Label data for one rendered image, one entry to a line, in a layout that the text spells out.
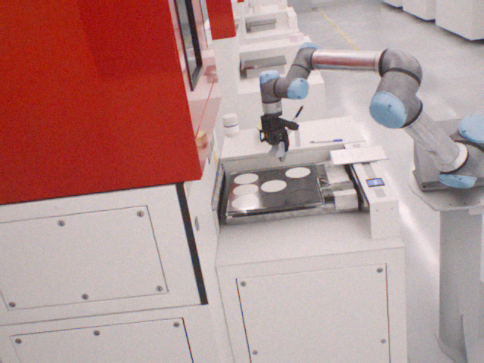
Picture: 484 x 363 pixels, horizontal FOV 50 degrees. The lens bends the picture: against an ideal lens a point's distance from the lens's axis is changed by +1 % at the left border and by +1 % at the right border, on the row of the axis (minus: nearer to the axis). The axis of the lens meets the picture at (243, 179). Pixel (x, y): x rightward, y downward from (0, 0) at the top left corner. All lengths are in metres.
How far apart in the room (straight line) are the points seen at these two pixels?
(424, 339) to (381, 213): 1.03
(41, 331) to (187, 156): 0.76
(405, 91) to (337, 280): 0.65
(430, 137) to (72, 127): 1.09
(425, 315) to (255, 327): 1.13
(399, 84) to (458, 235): 0.83
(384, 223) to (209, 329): 0.66
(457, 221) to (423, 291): 0.80
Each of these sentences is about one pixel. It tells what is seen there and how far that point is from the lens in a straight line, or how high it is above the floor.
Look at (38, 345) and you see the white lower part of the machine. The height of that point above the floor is 0.73.
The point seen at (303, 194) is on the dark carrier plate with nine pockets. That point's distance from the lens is 1.96.
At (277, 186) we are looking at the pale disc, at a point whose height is 0.90.
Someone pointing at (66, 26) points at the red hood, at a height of 1.66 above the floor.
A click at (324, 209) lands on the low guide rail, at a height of 0.84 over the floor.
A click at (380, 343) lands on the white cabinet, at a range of 2.00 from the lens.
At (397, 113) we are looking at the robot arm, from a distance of 1.61.
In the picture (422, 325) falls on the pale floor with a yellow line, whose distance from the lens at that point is 2.73.
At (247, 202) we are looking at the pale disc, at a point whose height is 0.90.
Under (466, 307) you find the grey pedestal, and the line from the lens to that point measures 2.46.
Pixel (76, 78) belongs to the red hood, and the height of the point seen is 1.54.
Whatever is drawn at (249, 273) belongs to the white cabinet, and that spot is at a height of 0.78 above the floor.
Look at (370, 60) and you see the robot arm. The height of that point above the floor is 1.38.
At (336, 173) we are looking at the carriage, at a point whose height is 0.88.
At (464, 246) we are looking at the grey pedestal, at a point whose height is 0.56.
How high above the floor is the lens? 1.77
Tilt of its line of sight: 24 degrees down
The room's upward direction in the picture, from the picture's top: 9 degrees counter-clockwise
